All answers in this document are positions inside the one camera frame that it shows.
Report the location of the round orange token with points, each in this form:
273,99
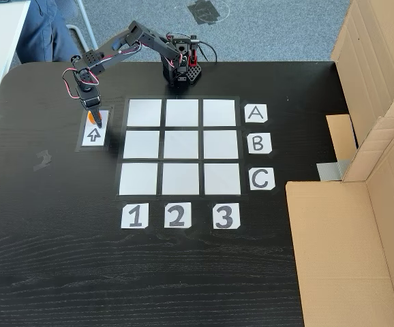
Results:
89,118

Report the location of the paper sheet number 3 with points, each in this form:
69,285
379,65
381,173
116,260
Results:
226,216

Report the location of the brown cardboard box wall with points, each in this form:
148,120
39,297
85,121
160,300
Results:
336,255
371,51

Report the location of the person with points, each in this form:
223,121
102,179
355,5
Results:
43,30

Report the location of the paper sheet letter C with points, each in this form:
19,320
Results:
261,179

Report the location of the white paper sheet with arrow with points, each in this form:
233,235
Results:
86,141

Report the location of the black and red bar clamp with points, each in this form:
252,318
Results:
193,51

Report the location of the grey duct tape strip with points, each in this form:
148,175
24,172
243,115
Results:
330,170

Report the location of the paper sheet letter B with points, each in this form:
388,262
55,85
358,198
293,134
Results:
259,143

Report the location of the paper sheet number 1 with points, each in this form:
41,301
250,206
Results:
135,216

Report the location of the black floor tape patch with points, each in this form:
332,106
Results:
204,12

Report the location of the paper sheet letter A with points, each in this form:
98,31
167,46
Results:
256,113

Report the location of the paper sheet number 2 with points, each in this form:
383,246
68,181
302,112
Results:
177,215

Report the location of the clear tape scrap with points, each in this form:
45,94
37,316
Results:
43,160

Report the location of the white metal table leg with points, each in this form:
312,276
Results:
91,37

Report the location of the white grid sheet black tape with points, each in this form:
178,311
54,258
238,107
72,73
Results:
180,144

